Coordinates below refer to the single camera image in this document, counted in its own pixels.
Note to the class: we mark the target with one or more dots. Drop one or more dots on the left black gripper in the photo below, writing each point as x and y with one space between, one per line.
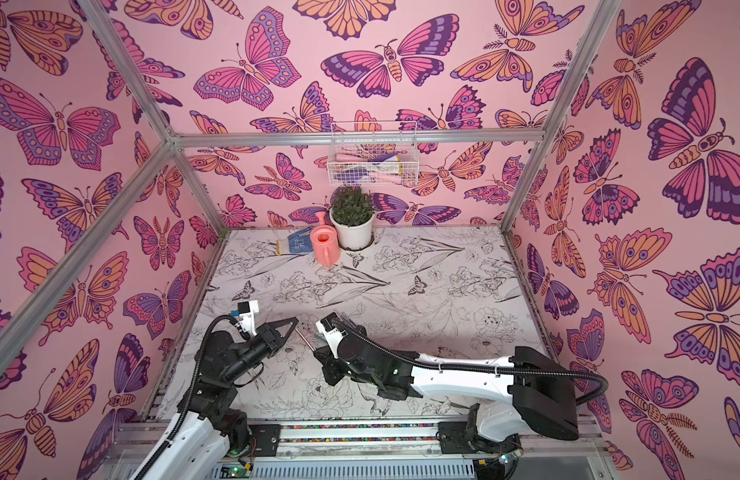
265 332

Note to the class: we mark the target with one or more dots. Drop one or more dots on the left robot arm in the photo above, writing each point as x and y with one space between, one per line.
206 428

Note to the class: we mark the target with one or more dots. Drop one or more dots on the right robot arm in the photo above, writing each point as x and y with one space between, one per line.
525 391

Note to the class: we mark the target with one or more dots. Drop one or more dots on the blue seed packet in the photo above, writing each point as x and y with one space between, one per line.
297 243

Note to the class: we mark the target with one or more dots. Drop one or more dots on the pink watering can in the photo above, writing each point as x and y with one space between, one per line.
325 243

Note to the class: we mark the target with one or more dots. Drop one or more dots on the green plant in white pot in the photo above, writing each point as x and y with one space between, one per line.
352 212

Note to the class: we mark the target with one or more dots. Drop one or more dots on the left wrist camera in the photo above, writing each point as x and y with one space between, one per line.
245 318

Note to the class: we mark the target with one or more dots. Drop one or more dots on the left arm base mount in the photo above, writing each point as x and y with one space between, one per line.
263 440

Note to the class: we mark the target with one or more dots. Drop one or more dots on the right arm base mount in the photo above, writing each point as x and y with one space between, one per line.
460 438

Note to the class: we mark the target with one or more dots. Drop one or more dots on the white wire wall basket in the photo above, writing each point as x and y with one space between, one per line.
373 153

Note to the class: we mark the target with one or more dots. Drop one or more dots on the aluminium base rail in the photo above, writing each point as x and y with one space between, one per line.
407 448

